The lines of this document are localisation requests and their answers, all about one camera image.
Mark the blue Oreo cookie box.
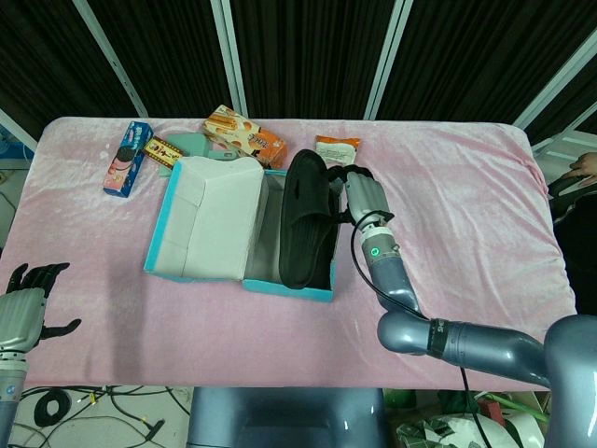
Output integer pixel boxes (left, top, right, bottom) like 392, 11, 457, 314
103, 120, 155, 200

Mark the black chair armrest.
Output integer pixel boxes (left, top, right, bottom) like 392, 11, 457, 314
548, 170, 597, 201

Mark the small red yellow box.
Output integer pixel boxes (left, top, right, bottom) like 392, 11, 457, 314
142, 134, 184, 170

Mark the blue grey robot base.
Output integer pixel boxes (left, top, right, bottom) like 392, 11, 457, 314
187, 385, 388, 448

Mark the green sticks bundle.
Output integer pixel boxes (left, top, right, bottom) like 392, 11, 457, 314
475, 390, 549, 417

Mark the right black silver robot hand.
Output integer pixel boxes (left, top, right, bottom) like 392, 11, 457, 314
326, 162, 396, 229

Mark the white orange snack packet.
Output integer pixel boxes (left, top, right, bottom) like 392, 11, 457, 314
314, 134, 362, 167

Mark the black tape roll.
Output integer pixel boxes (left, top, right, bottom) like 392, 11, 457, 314
35, 389, 72, 427

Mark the turquoise cardboard shoe box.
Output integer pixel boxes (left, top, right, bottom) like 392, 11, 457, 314
143, 156, 338, 304

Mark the dark clothed person body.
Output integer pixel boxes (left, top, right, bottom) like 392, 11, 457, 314
549, 190, 597, 316

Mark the white rounded plastic object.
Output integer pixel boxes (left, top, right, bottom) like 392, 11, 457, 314
447, 413, 546, 448

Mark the black floor cable with plug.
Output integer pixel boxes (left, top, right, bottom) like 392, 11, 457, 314
104, 385, 167, 441

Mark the orange biscuit box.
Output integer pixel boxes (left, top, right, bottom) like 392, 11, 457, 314
202, 105, 289, 169

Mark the person's hand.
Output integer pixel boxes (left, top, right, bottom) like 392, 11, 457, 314
568, 151, 597, 178

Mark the grey floor cable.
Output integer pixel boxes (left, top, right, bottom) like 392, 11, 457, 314
13, 413, 155, 448

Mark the black right hand cable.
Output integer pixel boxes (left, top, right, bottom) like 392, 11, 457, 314
349, 212, 489, 448

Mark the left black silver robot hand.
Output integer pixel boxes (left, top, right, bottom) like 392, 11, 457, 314
0, 261, 83, 355

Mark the white partition post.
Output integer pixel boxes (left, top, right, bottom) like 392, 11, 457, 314
209, 0, 249, 118
512, 27, 597, 133
0, 109, 38, 151
72, 0, 150, 118
362, 0, 414, 120

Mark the black ribbed partition panel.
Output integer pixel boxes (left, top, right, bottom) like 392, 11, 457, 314
375, 0, 597, 123
0, 0, 141, 136
230, 0, 397, 120
88, 0, 239, 118

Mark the green white patterned bag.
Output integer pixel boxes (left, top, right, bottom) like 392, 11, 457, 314
396, 414, 467, 448

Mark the teal plastic dustpan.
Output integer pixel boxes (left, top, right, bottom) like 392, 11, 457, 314
158, 133, 234, 178

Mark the pink velvet table cloth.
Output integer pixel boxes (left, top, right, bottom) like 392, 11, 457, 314
2, 116, 579, 391

